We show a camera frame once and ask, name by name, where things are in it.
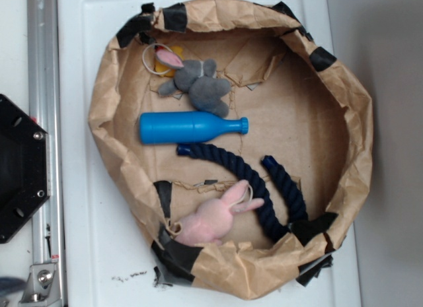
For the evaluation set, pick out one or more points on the grey plush bunny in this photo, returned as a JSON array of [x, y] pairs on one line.
[[198, 79]]

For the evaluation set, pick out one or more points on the pink plush bunny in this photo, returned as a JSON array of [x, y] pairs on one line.
[[214, 218]]

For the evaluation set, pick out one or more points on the blue plastic bottle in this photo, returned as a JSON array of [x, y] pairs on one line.
[[186, 127]]

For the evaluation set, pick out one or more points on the yellow rubber duck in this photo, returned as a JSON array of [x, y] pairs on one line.
[[161, 66]]

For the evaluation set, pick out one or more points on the brown paper bin wall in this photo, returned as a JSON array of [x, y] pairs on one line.
[[308, 147]]

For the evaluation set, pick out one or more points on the aluminium frame rail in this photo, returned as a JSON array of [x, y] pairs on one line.
[[48, 241]]

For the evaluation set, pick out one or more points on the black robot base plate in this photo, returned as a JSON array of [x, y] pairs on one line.
[[24, 176]]

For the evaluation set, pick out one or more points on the metal corner bracket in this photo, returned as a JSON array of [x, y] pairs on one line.
[[42, 287]]

